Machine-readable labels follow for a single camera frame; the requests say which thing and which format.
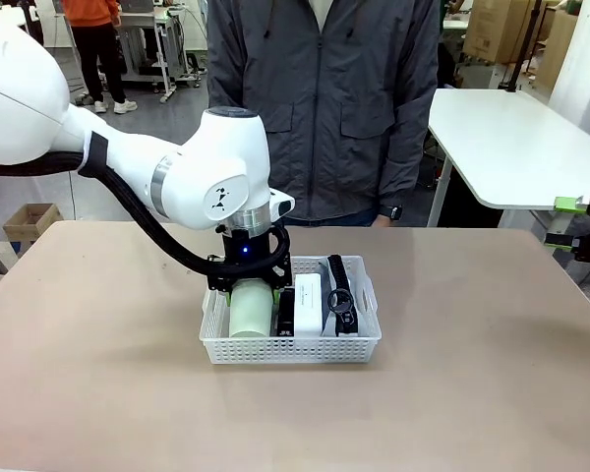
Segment person in orange top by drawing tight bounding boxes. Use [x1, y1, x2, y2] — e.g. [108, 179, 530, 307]
[61, 0, 139, 115]

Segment person in grey jacket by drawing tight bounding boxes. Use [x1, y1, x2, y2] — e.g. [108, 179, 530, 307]
[206, 0, 442, 228]

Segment open cardboard box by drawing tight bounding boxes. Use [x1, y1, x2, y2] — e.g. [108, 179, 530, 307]
[2, 203, 64, 243]

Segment pale green cylinder container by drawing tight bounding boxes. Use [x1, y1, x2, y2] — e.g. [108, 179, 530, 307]
[228, 277, 275, 339]

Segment white side table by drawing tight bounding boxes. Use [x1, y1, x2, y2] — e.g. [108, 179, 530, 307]
[425, 87, 590, 228]

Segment person's left forearm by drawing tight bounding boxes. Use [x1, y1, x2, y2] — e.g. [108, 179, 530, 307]
[376, 112, 437, 217]

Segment white rectangular box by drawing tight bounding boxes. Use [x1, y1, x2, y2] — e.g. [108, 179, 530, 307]
[293, 273, 325, 338]

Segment black clamp pole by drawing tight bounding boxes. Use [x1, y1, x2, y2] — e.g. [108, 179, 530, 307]
[503, 0, 537, 94]

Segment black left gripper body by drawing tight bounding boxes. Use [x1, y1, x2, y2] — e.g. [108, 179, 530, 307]
[206, 228, 292, 296]

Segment tall cardboard box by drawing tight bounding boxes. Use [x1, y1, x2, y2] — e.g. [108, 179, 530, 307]
[538, 9, 579, 95]

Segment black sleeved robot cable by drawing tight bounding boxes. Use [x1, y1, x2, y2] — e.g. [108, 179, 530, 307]
[0, 147, 292, 281]

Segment large cardboard box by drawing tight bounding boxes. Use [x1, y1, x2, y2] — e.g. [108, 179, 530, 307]
[461, 0, 561, 65]

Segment white perforated plastic basket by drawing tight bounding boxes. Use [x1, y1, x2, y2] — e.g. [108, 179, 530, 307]
[199, 254, 383, 366]

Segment black deli stapler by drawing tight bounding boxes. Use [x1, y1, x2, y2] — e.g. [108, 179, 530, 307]
[270, 288, 297, 339]

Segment black velcro strap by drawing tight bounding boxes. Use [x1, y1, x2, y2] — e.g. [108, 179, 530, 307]
[77, 131, 110, 174]

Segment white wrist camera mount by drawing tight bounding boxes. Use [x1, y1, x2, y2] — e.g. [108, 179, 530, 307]
[268, 190, 296, 220]

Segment white frame workbench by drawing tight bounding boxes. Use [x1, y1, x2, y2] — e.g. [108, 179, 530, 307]
[112, 0, 189, 104]

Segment black strap device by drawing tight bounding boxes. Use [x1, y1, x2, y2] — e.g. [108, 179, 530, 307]
[319, 254, 363, 338]

